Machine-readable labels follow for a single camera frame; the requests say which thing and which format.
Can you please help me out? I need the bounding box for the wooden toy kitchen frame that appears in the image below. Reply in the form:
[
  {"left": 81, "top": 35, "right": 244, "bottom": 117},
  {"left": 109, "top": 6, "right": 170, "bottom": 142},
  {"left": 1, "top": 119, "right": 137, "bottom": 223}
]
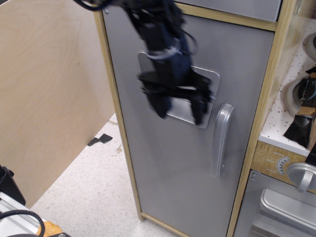
[{"left": 94, "top": 0, "right": 315, "bottom": 237}]

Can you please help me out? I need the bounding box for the grey toy fridge door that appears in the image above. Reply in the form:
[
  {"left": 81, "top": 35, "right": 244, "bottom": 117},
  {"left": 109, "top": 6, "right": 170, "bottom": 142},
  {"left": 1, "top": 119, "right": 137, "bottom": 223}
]
[{"left": 104, "top": 7, "right": 274, "bottom": 237}]

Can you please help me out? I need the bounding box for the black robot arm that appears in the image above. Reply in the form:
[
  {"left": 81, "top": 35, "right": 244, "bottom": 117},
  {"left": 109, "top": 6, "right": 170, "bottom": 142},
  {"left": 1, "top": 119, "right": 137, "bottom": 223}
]
[{"left": 76, "top": 0, "right": 211, "bottom": 125}]

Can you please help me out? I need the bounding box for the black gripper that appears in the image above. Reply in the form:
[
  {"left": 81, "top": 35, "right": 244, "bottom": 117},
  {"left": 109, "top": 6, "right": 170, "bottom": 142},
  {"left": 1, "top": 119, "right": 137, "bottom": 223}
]
[{"left": 138, "top": 52, "right": 213, "bottom": 125}]

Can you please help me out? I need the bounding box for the grey freezer door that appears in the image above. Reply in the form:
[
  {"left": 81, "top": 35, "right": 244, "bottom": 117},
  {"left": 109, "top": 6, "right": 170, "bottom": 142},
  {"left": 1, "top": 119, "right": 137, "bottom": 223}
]
[{"left": 178, "top": 0, "right": 282, "bottom": 22}]

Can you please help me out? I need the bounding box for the aluminium extrusion rail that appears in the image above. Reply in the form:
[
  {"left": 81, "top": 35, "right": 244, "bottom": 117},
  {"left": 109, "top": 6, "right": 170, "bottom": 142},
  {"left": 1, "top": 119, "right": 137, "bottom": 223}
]
[{"left": 0, "top": 192, "right": 45, "bottom": 237}]

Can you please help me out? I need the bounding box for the silver oven handle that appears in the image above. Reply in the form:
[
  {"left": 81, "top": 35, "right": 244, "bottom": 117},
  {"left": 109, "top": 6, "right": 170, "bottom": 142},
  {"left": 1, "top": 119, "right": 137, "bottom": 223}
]
[{"left": 260, "top": 189, "right": 316, "bottom": 235}]

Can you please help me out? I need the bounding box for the silver oven knob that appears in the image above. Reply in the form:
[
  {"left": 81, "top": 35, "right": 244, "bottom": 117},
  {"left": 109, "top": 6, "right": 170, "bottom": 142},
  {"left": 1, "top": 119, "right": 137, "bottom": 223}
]
[{"left": 286, "top": 162, "right": 316, "bottom": 194}]

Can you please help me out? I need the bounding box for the white speckled countertop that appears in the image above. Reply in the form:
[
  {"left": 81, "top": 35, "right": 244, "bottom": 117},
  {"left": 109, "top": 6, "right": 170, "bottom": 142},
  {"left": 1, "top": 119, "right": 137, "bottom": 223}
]
[{"left": 259, "top": 19, "right": 316, "bottom": 157}]

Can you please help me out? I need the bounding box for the orange tape piece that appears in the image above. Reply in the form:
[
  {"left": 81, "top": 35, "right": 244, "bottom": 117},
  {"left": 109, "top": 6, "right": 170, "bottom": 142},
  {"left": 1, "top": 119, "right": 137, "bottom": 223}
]
[{"left": 43, "top": 221, "right": 63, "bottom": 237}]

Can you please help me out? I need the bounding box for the plywood board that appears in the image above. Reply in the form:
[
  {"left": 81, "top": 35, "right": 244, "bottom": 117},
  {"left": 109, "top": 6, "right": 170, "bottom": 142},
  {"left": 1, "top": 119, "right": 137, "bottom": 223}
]
[{"left": 0, "top": 0, "right": 114, "bottom": 207}]

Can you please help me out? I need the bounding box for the grey oven door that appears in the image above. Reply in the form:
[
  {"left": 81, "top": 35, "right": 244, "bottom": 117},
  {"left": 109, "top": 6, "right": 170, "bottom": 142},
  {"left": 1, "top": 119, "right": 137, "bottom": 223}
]
[{"left": 234, "top": 170, "right": 316, "bottom": 237}]

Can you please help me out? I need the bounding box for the black braided cable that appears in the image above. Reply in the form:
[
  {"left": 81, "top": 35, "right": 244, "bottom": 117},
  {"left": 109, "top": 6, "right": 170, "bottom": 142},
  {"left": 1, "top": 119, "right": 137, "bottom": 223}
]
[{"left": 0, "top": 209, "right": 46, "bottom": 237}]

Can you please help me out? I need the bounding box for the silver ice dispenser panel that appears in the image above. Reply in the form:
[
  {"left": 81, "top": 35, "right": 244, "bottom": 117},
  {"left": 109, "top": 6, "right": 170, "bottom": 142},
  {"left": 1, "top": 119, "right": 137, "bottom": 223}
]
[{"left": 137, "top": 51, "right": 221, "bottom": 129}]

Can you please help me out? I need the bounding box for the black tape on floor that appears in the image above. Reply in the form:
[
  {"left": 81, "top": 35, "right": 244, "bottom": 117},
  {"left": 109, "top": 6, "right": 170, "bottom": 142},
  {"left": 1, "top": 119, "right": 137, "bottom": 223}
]
[{"left": 87, "top": 134, "right": 113, "bottom": 147}]

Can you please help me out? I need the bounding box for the silver fridge door handle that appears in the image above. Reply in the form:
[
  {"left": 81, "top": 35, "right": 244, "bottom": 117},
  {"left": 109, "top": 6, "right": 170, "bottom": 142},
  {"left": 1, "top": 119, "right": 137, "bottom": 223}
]
[{"left": 210, "top": 103, "right": 234, "bottom": 178}]

